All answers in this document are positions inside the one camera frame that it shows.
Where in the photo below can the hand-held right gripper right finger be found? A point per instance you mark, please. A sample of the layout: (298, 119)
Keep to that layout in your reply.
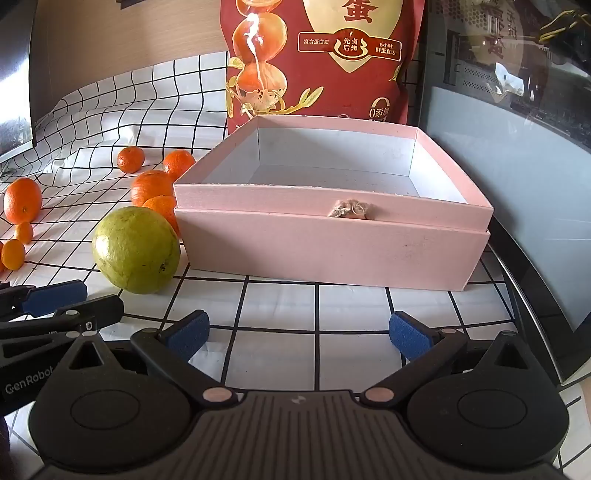
(411, 334)

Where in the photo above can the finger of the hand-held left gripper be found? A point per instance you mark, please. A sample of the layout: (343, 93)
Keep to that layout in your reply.
(92, 311)
(55, 297)

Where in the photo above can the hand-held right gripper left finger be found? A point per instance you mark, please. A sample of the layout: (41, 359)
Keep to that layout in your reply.
(189, 334)

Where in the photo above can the large orange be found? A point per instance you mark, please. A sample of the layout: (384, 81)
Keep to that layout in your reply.
(23, 199)
(150, 184)

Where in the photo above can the pink cardboard box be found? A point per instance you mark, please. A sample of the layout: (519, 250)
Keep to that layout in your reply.
(332, 249)

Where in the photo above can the small tangerine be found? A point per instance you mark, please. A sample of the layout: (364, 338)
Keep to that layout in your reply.
(161, 210)
(130, 159)
(178, 164)

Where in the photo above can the white black-grid tablecloth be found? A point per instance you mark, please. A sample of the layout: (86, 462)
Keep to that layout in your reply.
(277, 314)

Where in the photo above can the glass-sided computer case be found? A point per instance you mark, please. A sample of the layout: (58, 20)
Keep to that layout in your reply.
(485, 161)

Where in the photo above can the dark computer monitor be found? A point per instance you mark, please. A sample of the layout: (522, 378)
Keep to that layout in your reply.
(14, 92)

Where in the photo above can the red snack bag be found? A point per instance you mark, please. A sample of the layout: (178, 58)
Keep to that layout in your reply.
(323, 69)

